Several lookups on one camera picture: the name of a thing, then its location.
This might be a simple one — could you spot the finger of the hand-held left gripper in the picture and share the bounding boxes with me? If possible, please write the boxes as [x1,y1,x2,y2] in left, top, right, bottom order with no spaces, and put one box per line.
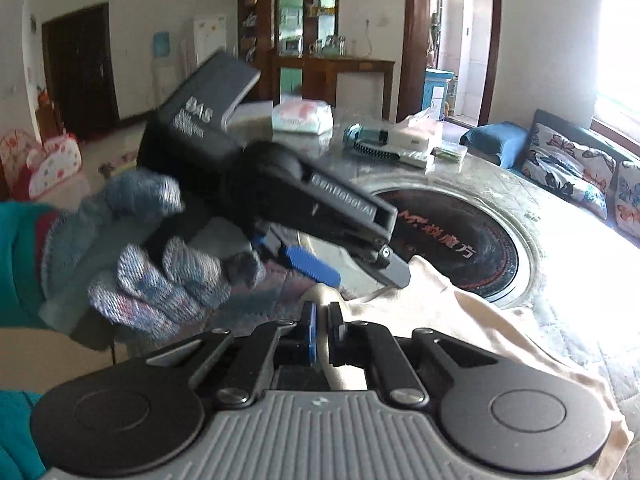
[252,223,342,286]
[259,160,412,289]

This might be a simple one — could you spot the cream knit garment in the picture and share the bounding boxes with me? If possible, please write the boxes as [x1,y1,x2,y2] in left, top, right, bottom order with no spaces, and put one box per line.
[300,255,632,480]

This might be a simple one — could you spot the white refrigerator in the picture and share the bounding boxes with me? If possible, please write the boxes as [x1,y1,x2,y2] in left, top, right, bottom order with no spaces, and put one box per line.
[192,15,231,73]

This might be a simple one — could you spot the large butterfly print pillow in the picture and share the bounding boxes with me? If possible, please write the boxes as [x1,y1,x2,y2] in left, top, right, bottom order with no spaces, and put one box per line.
[615,160,640,241]

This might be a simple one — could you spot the wooden display cabinet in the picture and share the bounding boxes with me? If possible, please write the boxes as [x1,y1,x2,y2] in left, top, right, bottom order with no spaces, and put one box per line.
[237,0,396,109]

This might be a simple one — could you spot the water dispenser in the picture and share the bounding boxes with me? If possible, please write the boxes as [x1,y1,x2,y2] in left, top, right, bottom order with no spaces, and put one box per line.
[150,30,177,111]

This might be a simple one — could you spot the blue cardboard box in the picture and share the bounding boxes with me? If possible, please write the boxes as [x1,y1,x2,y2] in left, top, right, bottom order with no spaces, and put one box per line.
[425,67,456,117]

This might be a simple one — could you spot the window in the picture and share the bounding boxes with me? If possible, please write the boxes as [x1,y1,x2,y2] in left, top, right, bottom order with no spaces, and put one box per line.
[592,0,640,133]

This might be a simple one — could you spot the small clear plastic box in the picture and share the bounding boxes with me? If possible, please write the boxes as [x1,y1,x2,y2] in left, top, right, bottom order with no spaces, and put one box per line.
[432,145,469,164]

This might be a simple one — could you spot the person's left hand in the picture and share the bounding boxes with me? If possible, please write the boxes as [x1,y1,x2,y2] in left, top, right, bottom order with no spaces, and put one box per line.
[42,167,268,345]

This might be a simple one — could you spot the dark wooden door frame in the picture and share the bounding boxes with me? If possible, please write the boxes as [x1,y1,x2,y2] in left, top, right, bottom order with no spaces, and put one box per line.
[397,0,502,128]

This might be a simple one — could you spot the white tissue box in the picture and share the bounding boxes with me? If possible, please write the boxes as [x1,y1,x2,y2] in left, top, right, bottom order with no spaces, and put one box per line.
[390,109,444,167]

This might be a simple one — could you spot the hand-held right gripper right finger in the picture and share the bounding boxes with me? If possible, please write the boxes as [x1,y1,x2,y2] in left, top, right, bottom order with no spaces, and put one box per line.
[326,302,502,406]

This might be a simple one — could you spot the person's left forearm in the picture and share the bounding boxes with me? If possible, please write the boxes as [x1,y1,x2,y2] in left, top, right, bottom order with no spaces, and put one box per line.
[0,200,63,331]

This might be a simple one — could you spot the blue sofa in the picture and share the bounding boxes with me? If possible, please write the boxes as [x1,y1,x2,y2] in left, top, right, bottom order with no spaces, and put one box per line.
[460,109,640,251]

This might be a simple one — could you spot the pink tissue packet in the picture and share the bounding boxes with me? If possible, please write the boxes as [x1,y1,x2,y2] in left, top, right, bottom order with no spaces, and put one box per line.
[270,97,334,136]

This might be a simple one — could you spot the pink floral cushion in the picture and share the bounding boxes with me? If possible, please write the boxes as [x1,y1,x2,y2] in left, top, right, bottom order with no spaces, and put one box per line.
[0,129,83,202]

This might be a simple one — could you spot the person's teal jacket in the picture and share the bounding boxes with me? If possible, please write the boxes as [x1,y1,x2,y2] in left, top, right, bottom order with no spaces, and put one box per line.
[0,387,51,480]

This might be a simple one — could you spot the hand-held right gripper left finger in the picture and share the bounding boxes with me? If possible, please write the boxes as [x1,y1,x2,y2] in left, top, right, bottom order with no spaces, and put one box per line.
[145,302,318,406]

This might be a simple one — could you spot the dark wooden door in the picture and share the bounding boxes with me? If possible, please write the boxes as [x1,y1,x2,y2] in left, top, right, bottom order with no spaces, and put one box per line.
[42,2,121,137]

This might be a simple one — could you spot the black round induction cooktop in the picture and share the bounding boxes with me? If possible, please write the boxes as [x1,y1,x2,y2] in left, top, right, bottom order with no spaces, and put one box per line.
[370,187,521,303]

